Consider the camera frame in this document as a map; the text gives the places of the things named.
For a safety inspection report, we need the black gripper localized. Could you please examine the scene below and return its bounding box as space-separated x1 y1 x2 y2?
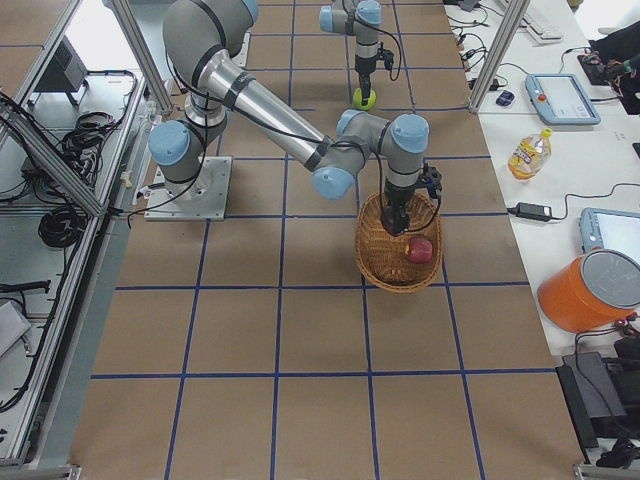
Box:
381 179 420 236
355 53 380 103

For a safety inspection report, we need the dark red apple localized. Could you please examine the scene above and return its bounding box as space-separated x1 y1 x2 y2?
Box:
381 211 408 236

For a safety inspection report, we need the green apple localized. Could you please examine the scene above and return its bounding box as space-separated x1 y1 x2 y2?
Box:
352 87 377 111

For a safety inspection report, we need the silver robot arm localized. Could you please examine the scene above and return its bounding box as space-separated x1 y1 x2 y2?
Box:
148 1 441 235
319 1 383 110

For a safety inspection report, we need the woven wicker basket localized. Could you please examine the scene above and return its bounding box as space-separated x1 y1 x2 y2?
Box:
355 193 443 293

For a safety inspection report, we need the black power adapter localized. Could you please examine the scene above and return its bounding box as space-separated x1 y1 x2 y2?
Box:
507 202 553 222

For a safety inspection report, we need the dark blue small pouch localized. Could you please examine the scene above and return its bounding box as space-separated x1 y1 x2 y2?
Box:
495 90 515 107

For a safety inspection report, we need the yellow drink bottle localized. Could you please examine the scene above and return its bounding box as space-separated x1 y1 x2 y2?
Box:
507 128 553 180

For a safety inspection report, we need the blue teach pendant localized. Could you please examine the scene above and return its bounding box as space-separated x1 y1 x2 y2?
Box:
524 74 601 126
579 208 639 261

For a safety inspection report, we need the orange bucket with grey lid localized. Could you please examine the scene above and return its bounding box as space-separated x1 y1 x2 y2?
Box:
537 249 639 333

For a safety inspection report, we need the black laptop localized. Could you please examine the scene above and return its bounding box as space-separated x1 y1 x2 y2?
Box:
556 352 627 449

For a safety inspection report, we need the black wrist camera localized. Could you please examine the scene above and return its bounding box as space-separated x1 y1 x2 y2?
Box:
377 42 394 72
419 163 442 201

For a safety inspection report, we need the aluminium frame post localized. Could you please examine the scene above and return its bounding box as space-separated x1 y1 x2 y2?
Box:
468 0 530 114

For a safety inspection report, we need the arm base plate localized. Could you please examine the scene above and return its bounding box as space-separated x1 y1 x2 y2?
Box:
144 156 233 221

